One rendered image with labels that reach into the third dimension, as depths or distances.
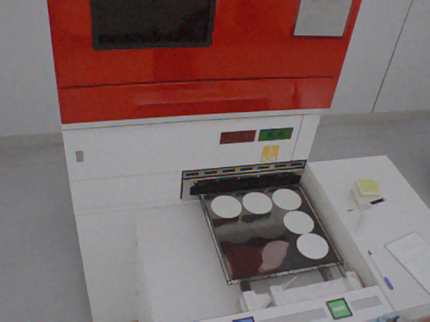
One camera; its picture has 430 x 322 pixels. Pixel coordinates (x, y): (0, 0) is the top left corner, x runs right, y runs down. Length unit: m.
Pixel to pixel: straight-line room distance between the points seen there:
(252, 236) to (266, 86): 0.46
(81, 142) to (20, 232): 1.39
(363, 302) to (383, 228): 0.30
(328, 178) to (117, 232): 0.77
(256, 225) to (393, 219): 0.45
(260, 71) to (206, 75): 0.15
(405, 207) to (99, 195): 1.02
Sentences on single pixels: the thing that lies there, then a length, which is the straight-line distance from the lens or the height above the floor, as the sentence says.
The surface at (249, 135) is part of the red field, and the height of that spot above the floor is 1.10.
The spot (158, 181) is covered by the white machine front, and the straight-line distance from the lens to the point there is 1.48.
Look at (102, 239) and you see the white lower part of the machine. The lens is 1.65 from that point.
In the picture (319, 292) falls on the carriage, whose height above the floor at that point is 0.88.
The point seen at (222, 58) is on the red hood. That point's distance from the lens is 1.20.
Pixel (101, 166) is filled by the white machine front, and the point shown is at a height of 1.03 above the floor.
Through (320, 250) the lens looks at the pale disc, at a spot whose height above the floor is 0.90.
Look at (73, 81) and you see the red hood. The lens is 1.18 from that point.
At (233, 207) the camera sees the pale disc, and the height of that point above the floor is 0.90.
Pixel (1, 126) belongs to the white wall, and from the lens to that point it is 3.17.
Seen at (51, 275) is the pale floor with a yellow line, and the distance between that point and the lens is 2.44.
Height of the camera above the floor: 1.94
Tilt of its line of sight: 40 degrees down
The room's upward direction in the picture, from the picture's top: 8 degrees clockwise
